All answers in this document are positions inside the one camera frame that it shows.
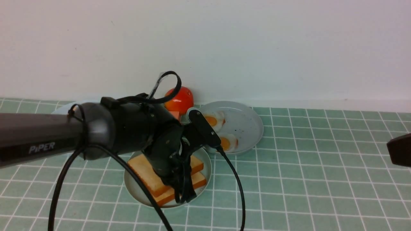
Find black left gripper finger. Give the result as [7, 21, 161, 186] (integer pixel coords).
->
[183, 157, 197, 202]
[173, 167, 188, 204]

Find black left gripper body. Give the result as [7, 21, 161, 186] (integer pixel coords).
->
[143, 122, 193, 187]

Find toast slice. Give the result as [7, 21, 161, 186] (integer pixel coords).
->
[153, 172, 207, 207]
[127, 153, 204, 198]

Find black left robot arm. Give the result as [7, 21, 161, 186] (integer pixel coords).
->
[0, 98, 197, 203]

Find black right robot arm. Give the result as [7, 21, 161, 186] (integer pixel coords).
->
[387, 133, 411, 167]

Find salmon pink block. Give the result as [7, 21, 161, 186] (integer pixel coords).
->
[169, 111, 181, 121]

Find green centre plate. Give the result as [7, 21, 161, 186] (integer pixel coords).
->
[124, 149, 212, 209]

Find red apple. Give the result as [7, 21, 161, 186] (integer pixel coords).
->
[164, 86, 194, 116]

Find back left fried egg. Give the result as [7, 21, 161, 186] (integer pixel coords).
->
[203, 111, 226, 133]

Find fried egg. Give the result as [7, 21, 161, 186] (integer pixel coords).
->
[218, 133, 238, 153]
[203, 111, 226, 133]

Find front fried egg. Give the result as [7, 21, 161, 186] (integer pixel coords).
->
[218, 133, 238, 153]

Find grey egg plate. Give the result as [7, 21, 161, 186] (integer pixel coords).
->
[197, 101, 263, 155]

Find light blue bread plate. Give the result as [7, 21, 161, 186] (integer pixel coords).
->
[51, 101, 81, 115]

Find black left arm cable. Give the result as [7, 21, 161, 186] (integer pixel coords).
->
[48, 71, 246, 231]

